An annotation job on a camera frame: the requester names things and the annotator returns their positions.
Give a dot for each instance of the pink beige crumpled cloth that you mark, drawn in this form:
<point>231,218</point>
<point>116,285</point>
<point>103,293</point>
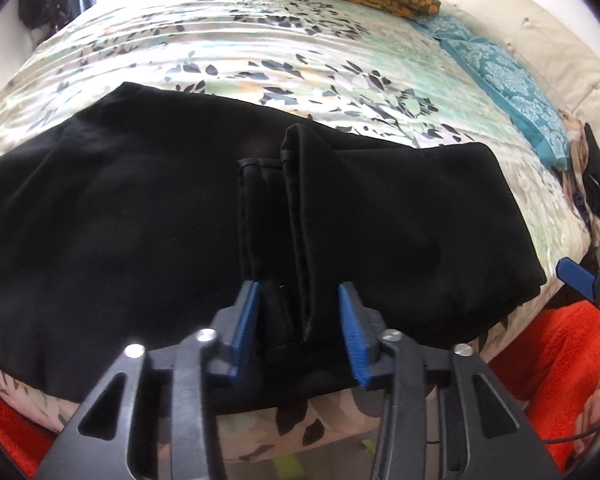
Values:
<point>573,178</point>

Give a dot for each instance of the cream padded headboard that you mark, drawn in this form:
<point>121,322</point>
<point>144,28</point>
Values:
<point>566,69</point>

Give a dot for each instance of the black pants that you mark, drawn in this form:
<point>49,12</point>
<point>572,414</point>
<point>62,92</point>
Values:
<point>138,218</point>

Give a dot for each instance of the teal damask pillow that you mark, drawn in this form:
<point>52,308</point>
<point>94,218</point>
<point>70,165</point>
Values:
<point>443,27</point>
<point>513,89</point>

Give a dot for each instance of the person's right hand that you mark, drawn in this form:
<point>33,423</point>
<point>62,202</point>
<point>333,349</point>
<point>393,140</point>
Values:
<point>589,418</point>

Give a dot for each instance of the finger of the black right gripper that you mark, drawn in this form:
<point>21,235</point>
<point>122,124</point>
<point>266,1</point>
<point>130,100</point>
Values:
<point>578,278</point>

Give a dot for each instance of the black garment on bedside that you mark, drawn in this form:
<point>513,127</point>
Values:
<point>591,174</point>

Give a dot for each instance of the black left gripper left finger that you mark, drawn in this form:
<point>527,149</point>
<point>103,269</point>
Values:
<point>234,327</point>

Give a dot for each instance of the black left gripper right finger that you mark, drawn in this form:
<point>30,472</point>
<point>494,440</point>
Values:
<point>370,362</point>

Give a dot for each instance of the floral bed sheet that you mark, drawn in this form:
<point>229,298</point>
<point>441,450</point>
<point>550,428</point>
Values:
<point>351,68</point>

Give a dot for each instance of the orange fleece pants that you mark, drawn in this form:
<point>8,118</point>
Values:
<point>553,365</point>

